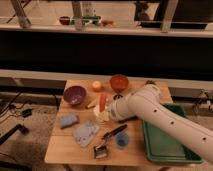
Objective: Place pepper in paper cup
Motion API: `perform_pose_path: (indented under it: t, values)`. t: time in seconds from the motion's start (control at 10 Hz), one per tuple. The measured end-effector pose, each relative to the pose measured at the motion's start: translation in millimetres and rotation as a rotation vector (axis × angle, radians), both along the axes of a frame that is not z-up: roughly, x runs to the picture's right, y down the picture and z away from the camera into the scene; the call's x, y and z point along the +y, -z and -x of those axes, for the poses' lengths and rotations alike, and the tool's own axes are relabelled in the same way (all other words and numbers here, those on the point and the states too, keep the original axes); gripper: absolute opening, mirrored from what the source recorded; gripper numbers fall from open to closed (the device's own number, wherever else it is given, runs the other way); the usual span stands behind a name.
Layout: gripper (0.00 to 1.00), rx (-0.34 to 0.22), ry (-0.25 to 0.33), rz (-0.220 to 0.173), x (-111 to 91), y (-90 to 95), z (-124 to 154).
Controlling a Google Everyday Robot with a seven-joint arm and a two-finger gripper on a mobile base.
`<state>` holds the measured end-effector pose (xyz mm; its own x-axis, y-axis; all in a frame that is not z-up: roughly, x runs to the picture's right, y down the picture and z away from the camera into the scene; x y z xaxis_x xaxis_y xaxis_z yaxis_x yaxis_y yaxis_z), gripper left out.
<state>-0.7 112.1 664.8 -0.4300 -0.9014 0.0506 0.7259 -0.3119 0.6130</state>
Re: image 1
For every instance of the red pepper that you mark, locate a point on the red pepper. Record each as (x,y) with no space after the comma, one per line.
(102,101)

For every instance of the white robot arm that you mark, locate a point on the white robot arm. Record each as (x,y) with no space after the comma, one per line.
(145,104)

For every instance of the small blue cup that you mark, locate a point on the small blue cup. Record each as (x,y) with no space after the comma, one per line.
(122,140)

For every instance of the yellow apple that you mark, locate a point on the yellow apple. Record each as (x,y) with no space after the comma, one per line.
(96,86)

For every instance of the red-orange bowl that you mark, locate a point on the red-orange bowl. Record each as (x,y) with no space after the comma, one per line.
(119,82)

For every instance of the purple bowl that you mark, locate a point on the purple bowl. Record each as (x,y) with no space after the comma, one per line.
(75,95)

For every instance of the light blue cloth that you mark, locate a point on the light blue cloth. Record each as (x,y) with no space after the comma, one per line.
(85,133)

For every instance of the blue sponge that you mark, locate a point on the blue sponge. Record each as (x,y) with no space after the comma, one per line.
(68,120)

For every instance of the orange object in background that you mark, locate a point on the orange object in background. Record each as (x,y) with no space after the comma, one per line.
(107,23)

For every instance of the green object in background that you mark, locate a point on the green object in background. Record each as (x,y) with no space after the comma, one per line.
(91,20)

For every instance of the red bowl in background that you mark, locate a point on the red bowl in background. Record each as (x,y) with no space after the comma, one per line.
(64,20)

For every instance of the green plastic tray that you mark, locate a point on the green plastic tray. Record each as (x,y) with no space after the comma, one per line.
(162,148)

